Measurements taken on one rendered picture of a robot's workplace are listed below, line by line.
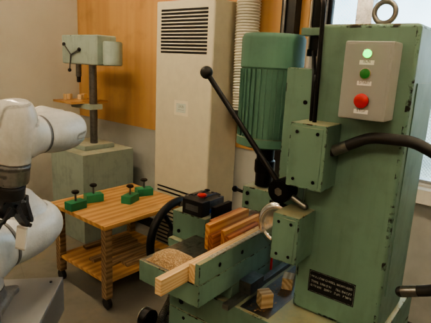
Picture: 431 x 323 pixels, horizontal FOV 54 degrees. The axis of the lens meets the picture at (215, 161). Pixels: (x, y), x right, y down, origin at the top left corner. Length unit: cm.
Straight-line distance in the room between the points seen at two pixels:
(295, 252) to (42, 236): 79
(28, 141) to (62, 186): 251
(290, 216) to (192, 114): 186
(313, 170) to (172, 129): 205
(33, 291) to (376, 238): 101
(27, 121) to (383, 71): 79
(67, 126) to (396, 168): 82
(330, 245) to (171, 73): 205
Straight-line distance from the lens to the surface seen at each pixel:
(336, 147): 98
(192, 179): 286
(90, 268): 274
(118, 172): 352
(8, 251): 136
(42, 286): 149
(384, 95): 93
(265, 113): 115
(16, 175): 113
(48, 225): 145
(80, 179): 337
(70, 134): 120
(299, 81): 111
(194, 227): 133
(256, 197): 126
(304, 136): 97
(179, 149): 291
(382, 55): 93
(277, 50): 114
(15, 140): 109
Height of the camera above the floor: 142
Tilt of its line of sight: 13 degrees down
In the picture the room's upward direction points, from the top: 3 degrees clockwise
